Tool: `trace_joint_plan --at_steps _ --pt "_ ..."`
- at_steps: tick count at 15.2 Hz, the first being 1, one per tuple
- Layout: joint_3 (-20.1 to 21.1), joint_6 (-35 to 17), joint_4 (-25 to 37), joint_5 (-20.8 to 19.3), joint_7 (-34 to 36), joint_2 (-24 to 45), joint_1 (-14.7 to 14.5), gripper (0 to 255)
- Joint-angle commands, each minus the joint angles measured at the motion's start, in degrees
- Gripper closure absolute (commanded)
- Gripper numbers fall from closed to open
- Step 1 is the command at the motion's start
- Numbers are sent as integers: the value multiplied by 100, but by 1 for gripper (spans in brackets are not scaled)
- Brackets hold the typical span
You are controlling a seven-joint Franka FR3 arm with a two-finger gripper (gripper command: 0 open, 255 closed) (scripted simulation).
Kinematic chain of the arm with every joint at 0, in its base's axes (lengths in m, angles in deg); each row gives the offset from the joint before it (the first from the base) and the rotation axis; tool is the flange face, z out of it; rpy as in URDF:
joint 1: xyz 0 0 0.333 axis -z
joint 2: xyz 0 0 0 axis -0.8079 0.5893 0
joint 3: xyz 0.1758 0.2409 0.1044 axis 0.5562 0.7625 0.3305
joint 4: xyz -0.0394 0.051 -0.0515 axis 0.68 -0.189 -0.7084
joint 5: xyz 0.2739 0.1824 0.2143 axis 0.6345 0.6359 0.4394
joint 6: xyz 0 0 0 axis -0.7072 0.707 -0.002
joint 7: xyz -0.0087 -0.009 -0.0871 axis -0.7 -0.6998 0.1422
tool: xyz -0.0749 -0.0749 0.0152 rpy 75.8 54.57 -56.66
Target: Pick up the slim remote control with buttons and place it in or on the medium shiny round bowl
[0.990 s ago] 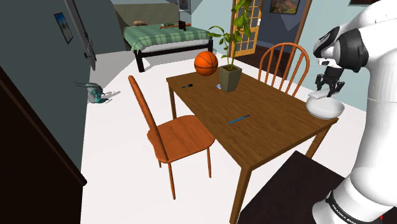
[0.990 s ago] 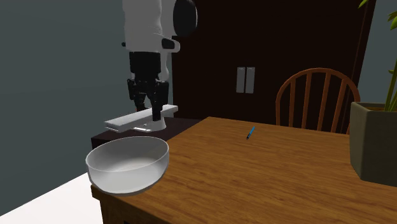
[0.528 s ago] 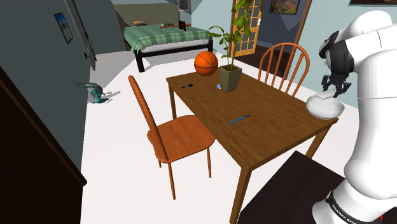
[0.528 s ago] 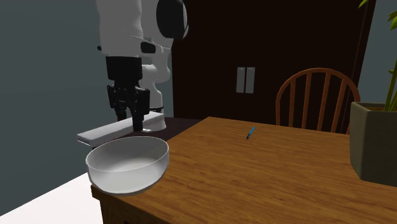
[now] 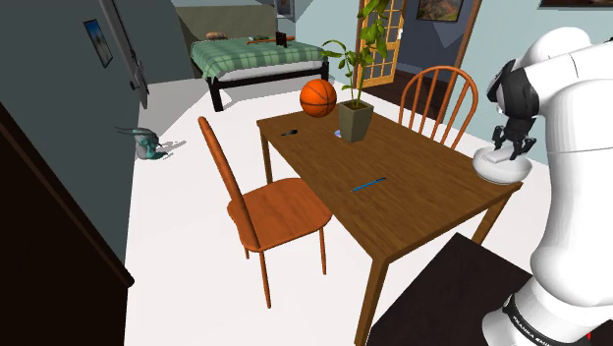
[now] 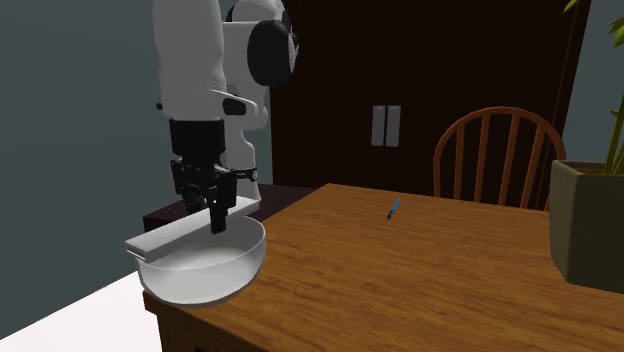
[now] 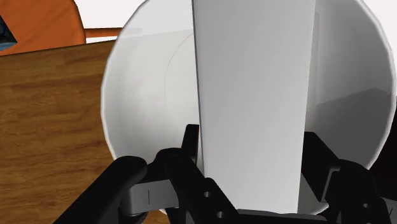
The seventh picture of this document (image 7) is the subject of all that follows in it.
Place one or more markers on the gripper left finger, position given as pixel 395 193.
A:
pixel 186 186

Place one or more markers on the white bowl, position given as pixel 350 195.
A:
pixel 149 102

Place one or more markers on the brown wooden table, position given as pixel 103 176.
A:
pixel 46 124

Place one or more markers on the pale grey slab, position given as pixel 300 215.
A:
pixel 251 108

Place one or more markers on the orange chair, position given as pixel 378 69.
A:
pixel 43 21

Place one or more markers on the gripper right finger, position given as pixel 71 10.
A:
pixel 350 186

